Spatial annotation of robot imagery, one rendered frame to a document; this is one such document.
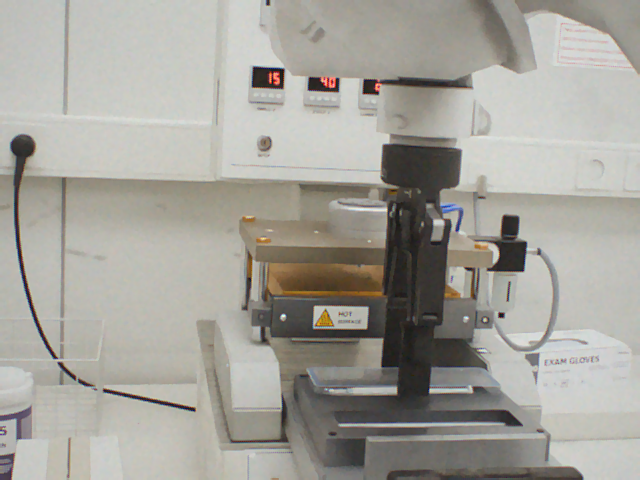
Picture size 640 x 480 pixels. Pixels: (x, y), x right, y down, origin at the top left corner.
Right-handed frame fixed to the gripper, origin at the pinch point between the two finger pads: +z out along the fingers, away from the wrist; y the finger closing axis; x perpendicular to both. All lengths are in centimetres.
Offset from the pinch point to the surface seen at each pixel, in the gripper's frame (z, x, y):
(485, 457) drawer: 3.6, 2.2, 16.6
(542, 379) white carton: 21, 40, -53
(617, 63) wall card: -33, 60, -76
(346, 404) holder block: 3.5, -6.7, 4.7
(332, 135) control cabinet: -19.0, -1.8, -34.4
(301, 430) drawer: 6.0, -10.8, 4.7
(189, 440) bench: 28, -18, -46
